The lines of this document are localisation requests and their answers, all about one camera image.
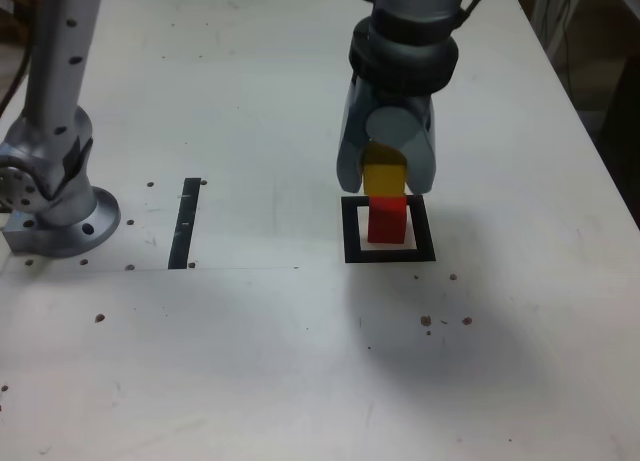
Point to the black tape square outline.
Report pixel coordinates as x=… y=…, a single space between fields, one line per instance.
x=350 y=231

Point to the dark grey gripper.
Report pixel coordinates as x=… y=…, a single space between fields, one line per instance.
x=400 y=100

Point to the yellow cube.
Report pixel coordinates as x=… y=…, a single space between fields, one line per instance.
x=382 y=181

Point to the brown cardboard box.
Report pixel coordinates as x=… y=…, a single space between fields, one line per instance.
x=15 y=11

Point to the red cube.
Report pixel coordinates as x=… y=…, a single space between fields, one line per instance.
x=385 y=226

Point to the black tape strip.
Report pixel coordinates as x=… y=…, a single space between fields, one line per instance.
x=182 y=231

